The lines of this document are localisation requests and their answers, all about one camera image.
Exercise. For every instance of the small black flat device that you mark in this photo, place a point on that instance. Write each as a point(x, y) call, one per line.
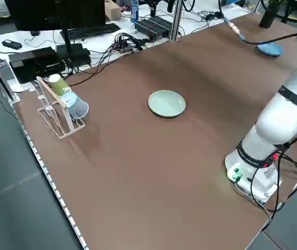
point(11, 44)

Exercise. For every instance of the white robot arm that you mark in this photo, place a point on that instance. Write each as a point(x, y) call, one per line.
point(273, 125)

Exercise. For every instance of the green cup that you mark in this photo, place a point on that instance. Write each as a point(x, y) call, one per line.
point(58, 84)

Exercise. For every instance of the black computer monitor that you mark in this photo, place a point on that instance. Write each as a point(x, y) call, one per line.
point(54, 13)

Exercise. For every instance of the black monitor stand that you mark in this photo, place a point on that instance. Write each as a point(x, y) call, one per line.
point(71, 53)

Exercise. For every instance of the light blue cup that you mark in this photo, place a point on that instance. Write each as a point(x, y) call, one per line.
point(76, 105)

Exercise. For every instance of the blue plate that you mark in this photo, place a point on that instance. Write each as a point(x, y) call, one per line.
point(269, 50)

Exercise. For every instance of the green plate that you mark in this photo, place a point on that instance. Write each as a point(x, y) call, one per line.
point(167, 103)

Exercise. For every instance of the ribbed black power unit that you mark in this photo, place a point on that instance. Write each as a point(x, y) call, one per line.
point(152, 27)

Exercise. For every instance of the aluminium frame post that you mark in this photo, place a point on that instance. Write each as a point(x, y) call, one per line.
point(176, 18)

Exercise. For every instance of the black desktop box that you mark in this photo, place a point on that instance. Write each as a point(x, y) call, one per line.
point(35, 63)

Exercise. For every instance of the clear and wooden cup rack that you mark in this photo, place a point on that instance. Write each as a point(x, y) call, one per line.
point(50, 97)

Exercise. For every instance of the clear water bottle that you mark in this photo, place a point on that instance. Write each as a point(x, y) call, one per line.
point(134, 11)

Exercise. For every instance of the dark flower vase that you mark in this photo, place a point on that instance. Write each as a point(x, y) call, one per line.
point(268, 15)

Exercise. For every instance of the black mouse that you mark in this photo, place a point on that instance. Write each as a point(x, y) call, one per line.
point(35, 33)

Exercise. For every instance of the cardboard box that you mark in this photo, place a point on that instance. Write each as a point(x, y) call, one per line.
point(112, 10)

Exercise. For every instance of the black keyboard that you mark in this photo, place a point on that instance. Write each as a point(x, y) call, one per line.
point(93, 30)

